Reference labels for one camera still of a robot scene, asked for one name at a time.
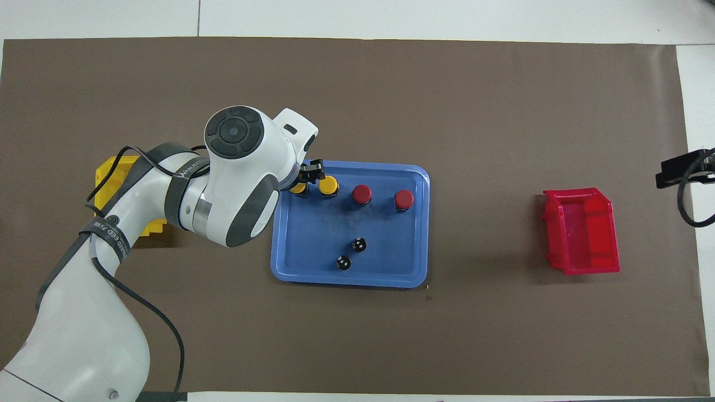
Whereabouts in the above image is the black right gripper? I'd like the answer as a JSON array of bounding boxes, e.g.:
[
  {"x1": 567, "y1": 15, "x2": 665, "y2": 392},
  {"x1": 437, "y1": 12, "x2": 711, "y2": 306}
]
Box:
[{"x1": 655, "y1": 147, "x2": 715, "y2": 190}]

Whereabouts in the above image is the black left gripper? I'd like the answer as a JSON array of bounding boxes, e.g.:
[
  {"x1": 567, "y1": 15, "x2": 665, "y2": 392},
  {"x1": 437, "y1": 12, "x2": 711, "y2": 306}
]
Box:
[{"x1": 282, "y1": 159, "x2": 326, "y2": 192}]

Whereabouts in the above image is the blue plastic tray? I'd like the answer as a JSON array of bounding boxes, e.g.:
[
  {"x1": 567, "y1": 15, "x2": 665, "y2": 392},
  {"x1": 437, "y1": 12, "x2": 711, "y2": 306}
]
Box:
[{"x1": 270, "y1": 160, "x2": 431, "y2": 289}]

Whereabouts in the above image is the red plastic bin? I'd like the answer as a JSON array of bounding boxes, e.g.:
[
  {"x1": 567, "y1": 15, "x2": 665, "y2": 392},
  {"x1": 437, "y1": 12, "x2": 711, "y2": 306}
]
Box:
[{"x1": 542, "y1": 187, "x2": 621, "y2": 276}]

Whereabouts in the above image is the brown paper mat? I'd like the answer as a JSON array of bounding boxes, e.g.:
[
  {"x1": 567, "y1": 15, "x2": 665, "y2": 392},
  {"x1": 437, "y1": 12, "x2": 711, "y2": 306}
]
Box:
[{"x1": 0, "y1": 36, "x2": 711, "y2": 396}]

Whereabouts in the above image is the yellow plastic bin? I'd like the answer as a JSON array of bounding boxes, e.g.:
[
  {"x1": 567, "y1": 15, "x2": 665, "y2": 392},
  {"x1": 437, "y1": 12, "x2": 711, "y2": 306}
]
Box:
[{"x1": 93, "y1": 155, "x2": 169, "y2": 240}]

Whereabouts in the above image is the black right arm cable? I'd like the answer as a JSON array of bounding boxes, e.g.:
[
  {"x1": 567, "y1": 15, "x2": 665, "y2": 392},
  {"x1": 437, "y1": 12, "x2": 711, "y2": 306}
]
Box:
[{"x1": 676, "y1": 147, "x2": 715, "y2": 229}]

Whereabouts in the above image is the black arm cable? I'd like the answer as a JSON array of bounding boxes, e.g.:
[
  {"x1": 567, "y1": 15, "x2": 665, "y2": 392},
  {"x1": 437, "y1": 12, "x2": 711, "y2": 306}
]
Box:
[
  {"x1": 676, "y1": 147, "x2": 715, "y2": 229},
  {"x1": 84, "y1": 145, "x2": 208, "y2": 402}
]

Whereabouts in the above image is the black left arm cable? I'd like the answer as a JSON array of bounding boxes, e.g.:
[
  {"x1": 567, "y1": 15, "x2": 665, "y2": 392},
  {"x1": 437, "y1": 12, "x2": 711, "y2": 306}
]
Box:
[{"x1": 84, "y1": 145, "x2": 208, "y2": 402}]

